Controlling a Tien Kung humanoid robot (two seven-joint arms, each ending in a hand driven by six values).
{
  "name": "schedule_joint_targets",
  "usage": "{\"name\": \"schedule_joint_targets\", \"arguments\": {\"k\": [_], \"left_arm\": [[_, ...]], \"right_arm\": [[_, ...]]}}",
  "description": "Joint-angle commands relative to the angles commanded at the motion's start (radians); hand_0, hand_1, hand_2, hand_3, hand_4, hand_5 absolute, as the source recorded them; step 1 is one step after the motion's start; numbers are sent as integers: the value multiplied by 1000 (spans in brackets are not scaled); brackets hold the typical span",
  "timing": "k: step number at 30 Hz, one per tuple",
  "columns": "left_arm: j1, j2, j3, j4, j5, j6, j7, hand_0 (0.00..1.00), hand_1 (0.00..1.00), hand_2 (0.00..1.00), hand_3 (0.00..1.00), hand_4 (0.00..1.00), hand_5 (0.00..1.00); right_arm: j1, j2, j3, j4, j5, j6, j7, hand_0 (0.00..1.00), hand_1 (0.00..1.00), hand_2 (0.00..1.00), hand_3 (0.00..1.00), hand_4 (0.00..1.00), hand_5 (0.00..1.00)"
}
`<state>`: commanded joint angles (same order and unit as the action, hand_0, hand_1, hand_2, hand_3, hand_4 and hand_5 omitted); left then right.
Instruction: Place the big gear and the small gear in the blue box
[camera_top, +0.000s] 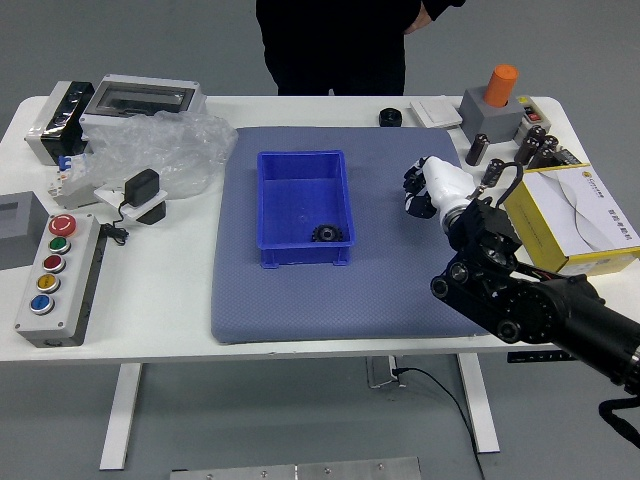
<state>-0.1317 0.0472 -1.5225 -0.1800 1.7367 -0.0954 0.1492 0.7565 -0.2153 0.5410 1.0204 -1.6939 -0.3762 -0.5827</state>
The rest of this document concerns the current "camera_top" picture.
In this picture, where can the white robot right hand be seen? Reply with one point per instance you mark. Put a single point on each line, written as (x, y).
(450, 182)

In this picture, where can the small black gear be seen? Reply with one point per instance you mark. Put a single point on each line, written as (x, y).
(414, 179)

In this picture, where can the big black gear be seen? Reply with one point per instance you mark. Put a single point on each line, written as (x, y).
(326, 234)

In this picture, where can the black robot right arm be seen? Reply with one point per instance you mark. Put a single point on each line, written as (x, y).
(550, 305)

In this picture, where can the black round nut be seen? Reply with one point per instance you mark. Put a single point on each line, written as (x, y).
(390, 117)

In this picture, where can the yellow and white cardboard box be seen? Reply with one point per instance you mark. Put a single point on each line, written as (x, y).
(590, 210)

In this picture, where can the blue plastic box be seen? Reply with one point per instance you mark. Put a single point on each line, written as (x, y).
(295, 200)

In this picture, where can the grey under-table power box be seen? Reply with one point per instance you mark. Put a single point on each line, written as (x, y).
(381, 372)

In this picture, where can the grey distribution box clear cover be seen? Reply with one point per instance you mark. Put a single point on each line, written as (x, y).
(140, 97)

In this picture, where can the grey push-button control box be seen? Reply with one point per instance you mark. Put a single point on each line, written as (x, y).
(55, 280)

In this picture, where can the small grey box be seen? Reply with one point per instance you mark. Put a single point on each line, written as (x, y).
(25, 235)

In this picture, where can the dark cylindrical capacitor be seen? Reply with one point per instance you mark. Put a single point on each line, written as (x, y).
(541, 157)
(492, 171)
(530, 144)
(477, 149)
(550, 141)

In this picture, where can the grey block with hole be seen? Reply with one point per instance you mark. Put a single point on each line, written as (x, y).
(487, 122)

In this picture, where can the orange cylinder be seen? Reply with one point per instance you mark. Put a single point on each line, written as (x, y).
(501, 85)

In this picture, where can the small black electronic component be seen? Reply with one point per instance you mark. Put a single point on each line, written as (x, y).
(567, 157)

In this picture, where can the person's left hand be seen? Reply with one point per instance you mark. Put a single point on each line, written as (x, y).
(419, 20)

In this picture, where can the person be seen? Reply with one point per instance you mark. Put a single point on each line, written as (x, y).
(335, 50)

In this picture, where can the black table control panel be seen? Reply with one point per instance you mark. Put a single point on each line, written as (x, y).
(535, 357)

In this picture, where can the blue-grey mat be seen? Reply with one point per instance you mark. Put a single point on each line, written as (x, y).
(300, 310)

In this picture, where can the white table leg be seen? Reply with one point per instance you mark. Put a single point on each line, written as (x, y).
(120, 415)
(480, 410)

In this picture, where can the clear plastic bag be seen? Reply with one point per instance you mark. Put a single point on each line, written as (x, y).
(165, 145)

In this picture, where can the black power adapter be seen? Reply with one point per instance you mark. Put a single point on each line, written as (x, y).
(141, 185)

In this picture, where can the silver metal plate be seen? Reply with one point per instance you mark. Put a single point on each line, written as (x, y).
(300, 471)

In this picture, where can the white circuit breaker blue levers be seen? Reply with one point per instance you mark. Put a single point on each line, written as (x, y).
(65, 190)

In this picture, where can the white wall switch plate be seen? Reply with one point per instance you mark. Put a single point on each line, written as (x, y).
(435, 112)

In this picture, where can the white two-button switch box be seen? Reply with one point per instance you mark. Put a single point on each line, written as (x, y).
(532, 112)

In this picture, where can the black and white enclosure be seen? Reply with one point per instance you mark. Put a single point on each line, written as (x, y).
(55, 130)

